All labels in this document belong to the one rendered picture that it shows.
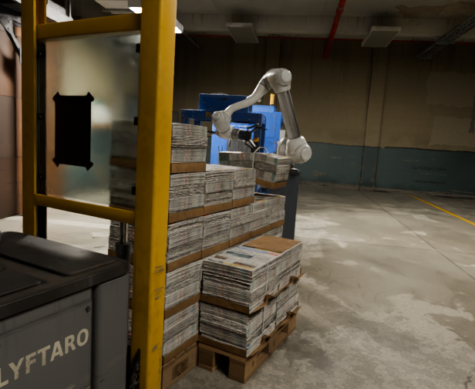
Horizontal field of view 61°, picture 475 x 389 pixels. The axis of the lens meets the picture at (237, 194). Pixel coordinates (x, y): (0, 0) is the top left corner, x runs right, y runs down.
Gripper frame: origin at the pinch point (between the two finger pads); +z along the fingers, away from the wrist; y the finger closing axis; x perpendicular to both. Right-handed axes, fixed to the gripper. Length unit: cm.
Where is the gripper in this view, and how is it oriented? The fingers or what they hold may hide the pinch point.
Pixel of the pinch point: (264, 138)
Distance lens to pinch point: 307.1
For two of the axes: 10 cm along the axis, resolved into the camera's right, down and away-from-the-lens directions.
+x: -4.8, 1.0, -8.7
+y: -1.3, 9.7, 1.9
